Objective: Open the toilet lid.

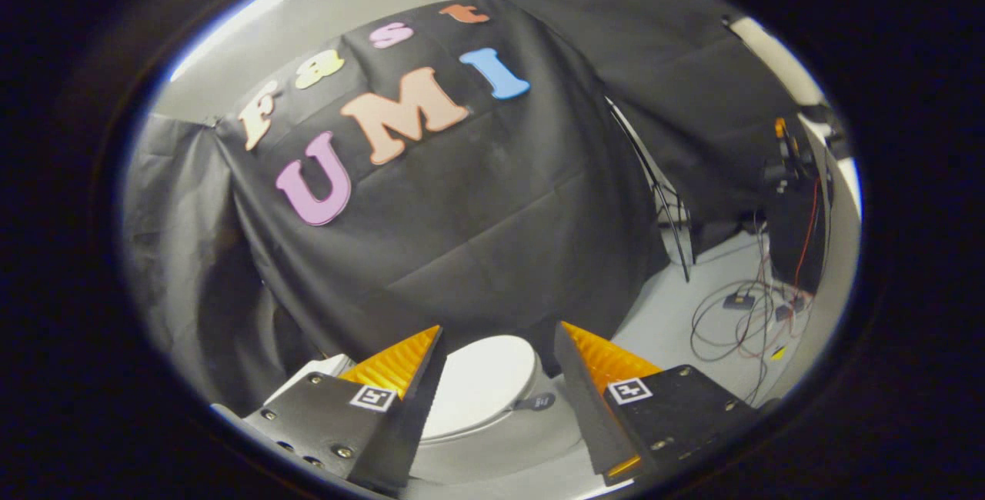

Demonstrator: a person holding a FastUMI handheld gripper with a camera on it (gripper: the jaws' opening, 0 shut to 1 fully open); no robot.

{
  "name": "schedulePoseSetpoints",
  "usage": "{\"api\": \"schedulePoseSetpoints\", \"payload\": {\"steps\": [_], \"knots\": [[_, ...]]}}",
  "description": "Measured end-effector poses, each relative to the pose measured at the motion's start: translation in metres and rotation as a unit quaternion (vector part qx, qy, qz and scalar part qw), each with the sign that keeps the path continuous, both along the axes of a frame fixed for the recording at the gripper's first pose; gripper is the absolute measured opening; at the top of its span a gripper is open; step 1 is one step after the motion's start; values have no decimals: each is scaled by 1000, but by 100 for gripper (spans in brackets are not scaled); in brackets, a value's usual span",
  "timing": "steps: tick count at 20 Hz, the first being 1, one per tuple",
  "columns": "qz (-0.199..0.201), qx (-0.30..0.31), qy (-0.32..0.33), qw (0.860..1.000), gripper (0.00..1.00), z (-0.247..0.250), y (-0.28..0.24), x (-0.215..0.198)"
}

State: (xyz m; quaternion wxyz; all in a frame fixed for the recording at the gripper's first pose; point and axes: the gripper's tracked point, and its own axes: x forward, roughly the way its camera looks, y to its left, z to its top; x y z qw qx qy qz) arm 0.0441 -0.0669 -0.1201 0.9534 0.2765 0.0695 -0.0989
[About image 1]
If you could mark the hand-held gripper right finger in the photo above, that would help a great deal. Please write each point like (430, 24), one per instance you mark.
(585, 408)

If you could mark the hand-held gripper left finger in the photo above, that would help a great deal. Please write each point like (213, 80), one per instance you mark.
(400, 423)

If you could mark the white toilet lid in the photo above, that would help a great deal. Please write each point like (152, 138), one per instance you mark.
(481, 381)

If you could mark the white toilet body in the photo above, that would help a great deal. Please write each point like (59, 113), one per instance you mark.
(500, 455)

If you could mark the small black adapter box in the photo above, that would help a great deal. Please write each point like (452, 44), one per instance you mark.
(739, 301)
(789, 310)

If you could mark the small yellow tag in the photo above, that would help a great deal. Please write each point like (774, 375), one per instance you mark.
(778, 353)

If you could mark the black tripod stand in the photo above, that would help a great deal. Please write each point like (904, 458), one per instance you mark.
(668, 208)

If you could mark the black backdrop cloth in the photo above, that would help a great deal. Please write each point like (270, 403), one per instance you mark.
(462, 200)

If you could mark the white panel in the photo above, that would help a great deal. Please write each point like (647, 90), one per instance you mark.
(843, 254)

